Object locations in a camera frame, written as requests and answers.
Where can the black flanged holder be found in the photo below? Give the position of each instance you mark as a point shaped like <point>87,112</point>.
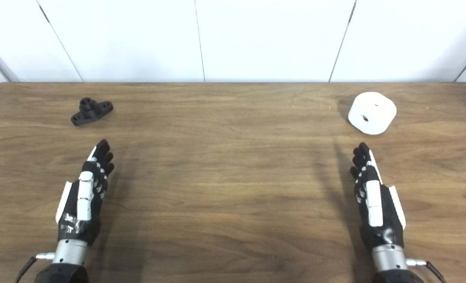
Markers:
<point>88,112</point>

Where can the round white piece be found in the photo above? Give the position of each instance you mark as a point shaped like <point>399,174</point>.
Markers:
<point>374,116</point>

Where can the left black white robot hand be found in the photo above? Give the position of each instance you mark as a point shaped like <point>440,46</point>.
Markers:
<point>85,196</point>

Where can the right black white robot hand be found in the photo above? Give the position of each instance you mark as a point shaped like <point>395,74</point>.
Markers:
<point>374,204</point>

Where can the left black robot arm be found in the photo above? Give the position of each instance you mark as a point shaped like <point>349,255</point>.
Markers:
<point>69,253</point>

